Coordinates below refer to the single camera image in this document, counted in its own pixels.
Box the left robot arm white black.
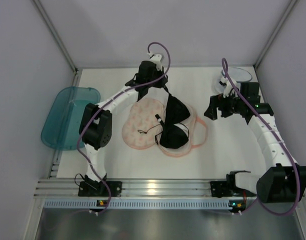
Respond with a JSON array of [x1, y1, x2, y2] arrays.
[[77, 58, 171, 186]]

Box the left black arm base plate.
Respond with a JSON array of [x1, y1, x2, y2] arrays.
[[77, 181, 123, 197]]

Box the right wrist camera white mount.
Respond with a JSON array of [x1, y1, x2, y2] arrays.
[[218, 76, 237, 98]]

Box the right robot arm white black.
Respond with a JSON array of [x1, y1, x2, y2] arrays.
[[204, 82, 306, 204]]

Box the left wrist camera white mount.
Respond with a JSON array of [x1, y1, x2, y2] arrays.
[[147, 52, 164, 71]]

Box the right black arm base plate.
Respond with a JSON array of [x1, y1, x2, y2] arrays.
[[210, 181, 256, 198]]

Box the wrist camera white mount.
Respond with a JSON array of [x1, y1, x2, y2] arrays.
[[218, 76, 237, 98], [147, 52, 164, 71]]

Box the aluminium mounting rail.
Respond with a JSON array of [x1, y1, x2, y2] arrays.
[[34, 177, 306, 201]]

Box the white slotted cable duct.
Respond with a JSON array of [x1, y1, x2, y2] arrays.
[[44, 198, 244, 210]]

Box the teal plastic bin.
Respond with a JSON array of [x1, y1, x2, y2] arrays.
[[40, 86, 101, 151]]

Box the purple cable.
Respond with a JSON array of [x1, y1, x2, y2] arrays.
[[221, 57, 303, 216], [76, 42, 172, 215]]

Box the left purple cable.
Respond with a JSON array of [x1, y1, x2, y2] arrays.
[[76, 42, 172, 215]]

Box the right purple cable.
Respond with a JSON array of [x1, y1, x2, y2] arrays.
[[221, 57, 303, 216]]

